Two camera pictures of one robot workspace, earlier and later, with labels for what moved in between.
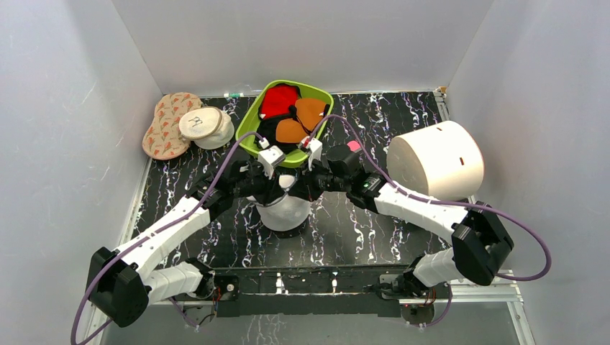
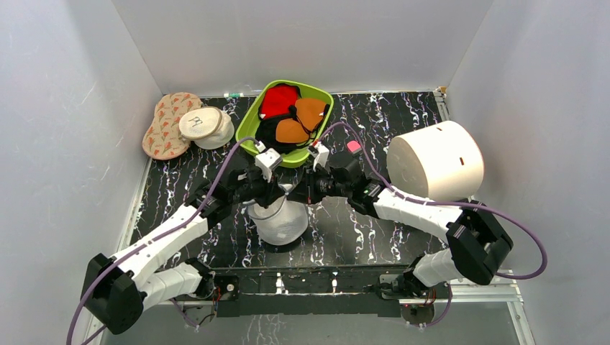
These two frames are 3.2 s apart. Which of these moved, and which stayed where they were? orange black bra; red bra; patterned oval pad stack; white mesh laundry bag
Moved: white mesh laundry bag
Stayed: red bra; orange black bra; patterned oval pad stack
